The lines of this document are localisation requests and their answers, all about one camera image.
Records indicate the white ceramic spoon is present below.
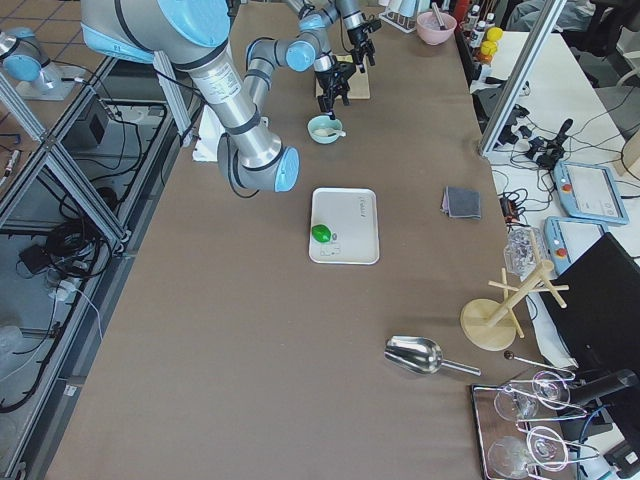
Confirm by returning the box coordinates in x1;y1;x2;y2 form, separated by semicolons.
321;128;346;137

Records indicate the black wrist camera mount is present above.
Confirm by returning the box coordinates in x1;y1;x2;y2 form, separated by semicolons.
334;55;358;81
362;17;382;33

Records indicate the lower teach pendant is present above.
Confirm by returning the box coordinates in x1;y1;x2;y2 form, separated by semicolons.
544;216;609;274

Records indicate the black monitor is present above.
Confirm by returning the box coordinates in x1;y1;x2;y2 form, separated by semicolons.
541;233;639;372

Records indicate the mirror tray with glass rack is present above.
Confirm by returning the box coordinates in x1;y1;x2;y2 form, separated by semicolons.
470;370;599;479

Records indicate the wooden cutting board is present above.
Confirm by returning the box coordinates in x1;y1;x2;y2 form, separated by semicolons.
314;55;371;100

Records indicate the folded grey cloth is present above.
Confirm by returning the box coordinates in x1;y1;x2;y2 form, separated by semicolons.
441;186;482;219

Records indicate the pink bowl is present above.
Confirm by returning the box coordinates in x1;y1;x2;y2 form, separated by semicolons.
416;11;458;45

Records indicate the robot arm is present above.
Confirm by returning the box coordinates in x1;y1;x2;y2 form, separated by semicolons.
285;1;381;73
81;1;362;192

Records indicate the teach pendant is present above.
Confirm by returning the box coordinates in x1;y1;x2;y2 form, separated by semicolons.
544;216;609;274
553;161;629;225

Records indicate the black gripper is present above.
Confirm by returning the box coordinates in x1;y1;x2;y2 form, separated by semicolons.
347;25;376;73
315;69;350;114

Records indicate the light green bowl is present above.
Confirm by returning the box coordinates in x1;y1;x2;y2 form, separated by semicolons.
307;115;343;144

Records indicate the cream rabbit tray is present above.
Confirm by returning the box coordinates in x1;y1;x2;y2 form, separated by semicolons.
308;187;380;265

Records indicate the metal scoop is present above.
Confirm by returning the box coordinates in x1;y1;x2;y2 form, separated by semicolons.
384;335;482;376

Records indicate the aluminium frame post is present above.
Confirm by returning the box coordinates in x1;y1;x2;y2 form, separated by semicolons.
478;0;566;158

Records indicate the upper teach pendant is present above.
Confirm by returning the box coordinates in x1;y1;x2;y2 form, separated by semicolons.
553;161;629;225

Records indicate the green lime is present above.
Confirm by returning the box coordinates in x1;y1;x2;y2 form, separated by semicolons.
311;224;333;244

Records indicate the wooden cup tree stand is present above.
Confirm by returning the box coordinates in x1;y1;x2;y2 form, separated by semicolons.
460;232;569;351

